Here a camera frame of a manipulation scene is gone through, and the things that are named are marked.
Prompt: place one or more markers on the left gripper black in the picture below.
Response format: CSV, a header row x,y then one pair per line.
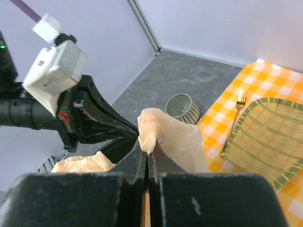
x,y
97,120

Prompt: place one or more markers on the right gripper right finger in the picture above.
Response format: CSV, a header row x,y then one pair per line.
x,y
158,162

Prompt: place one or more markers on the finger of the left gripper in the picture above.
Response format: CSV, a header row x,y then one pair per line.
x,y
131,154

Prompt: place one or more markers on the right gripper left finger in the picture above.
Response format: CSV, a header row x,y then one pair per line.
x,y
131,201

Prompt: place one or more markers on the orange banana print plastic bag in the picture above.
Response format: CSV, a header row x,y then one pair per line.
x,y
181,141

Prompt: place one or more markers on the black plastic trash bin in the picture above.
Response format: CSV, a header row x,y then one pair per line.
x,y
117,149

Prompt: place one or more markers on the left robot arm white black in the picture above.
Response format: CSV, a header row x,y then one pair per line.
x,y
8,74

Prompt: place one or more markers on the striped ceramic cup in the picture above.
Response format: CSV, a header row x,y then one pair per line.
x,y
183,108

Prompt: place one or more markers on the gold fork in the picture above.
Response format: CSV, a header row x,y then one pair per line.
x,y
240,104

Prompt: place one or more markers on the woven bamboo tray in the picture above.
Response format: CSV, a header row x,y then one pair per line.
x,y
268,140

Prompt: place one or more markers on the yellow white checkered cloth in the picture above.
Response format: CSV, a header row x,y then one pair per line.
x,y
260,79

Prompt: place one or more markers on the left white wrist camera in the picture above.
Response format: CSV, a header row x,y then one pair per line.
x,y
55,70

